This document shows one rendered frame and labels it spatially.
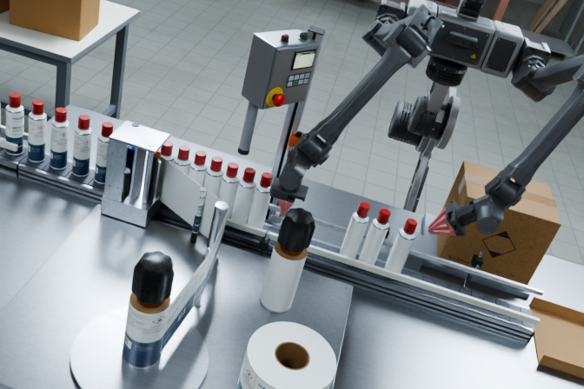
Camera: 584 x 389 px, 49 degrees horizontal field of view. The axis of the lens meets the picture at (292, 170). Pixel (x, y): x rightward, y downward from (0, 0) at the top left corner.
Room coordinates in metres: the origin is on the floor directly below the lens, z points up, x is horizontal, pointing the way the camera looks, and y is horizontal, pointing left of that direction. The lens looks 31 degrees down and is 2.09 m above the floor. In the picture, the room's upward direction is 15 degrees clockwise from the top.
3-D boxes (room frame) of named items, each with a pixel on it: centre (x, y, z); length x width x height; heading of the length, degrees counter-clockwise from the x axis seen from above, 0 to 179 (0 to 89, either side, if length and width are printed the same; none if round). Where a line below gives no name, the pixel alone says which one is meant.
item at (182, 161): (1.63, 0.32, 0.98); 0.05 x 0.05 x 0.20
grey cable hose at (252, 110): (1.72, 0.16, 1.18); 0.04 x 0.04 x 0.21
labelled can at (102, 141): (1.65, 0.57, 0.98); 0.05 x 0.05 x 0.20
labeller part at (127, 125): (1.54, 0.43, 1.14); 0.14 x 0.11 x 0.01; 86
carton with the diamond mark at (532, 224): (1.85, -0.70, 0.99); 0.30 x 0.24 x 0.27; 87
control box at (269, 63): (1.70, 0.11, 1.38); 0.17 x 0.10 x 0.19; 141
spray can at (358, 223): (1.59, -0.23, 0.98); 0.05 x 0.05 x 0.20
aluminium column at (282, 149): (1.75, 0.04, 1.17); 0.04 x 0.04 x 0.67; 86
